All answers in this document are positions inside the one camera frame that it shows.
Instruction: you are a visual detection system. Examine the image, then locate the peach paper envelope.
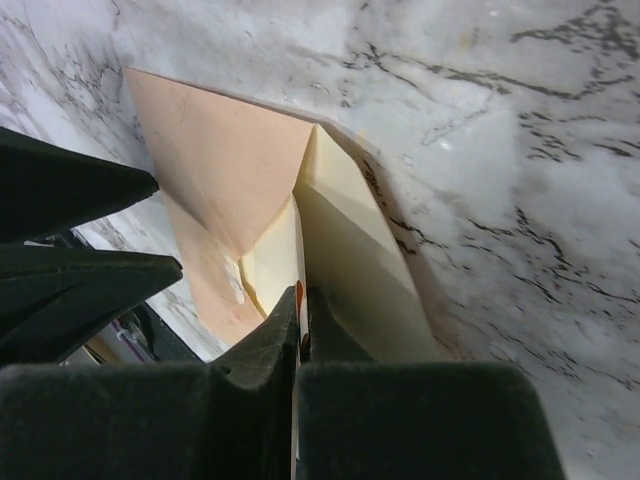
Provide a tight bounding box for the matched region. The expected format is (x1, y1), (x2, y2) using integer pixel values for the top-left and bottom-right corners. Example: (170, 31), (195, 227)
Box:
(123, 67), (456, 364)

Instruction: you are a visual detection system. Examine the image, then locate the peach paper letter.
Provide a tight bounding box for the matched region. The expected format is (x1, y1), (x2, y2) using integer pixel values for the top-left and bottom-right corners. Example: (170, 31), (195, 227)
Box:
(238, 125), (454, 480)

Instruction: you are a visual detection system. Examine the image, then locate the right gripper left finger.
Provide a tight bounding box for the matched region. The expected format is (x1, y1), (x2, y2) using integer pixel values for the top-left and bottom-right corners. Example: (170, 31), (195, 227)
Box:
(1, 288), (298, 479)

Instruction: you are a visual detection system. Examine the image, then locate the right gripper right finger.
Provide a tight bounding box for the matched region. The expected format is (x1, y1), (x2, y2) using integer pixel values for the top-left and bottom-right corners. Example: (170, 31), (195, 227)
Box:
(297, 288), (565, 479)

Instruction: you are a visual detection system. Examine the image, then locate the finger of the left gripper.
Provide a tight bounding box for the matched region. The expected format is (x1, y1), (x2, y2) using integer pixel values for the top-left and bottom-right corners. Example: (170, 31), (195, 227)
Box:
(1, 245), (183, 363)
(1, 127), (159, 243)

